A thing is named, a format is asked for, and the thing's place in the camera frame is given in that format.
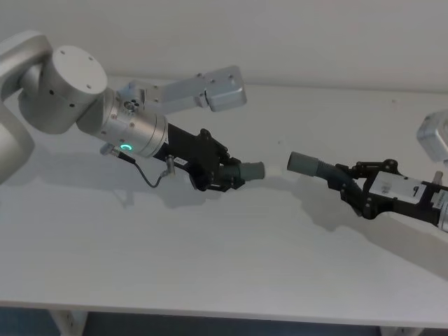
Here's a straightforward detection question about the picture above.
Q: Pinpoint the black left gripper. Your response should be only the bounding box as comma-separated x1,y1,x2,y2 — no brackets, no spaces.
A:
153,121,246,194

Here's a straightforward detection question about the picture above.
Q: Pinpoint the grey corrugated hose with cuff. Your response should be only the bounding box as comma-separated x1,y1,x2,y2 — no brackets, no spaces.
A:
219,160,266,182
286,150,346,183

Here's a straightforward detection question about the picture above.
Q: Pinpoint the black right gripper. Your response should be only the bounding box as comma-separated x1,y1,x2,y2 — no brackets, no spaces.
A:
327,159,448,225

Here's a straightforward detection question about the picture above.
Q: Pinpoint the white table leg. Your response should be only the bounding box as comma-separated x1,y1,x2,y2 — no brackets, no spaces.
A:
51,309,88,336

